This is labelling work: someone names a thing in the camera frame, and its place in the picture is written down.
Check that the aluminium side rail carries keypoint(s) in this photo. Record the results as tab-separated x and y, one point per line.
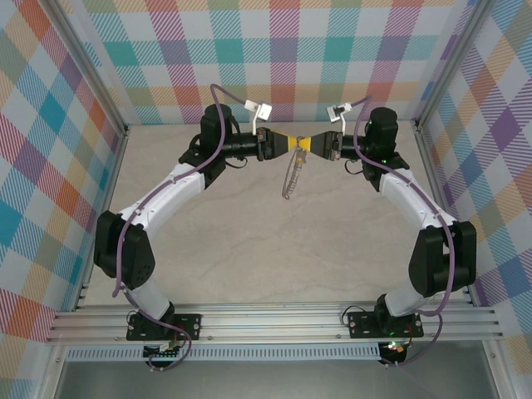
430	166
117	158

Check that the aluminium mounting rail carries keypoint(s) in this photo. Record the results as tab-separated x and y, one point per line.
270	322

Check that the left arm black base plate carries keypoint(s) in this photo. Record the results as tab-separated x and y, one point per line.
187	326

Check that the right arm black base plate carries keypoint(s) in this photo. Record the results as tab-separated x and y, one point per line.
361	326

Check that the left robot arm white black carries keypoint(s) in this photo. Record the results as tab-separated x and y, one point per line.
164	198

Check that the aluminium frame post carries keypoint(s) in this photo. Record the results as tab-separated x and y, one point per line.
453	62
89	62

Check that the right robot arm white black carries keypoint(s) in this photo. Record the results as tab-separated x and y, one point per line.
411	199

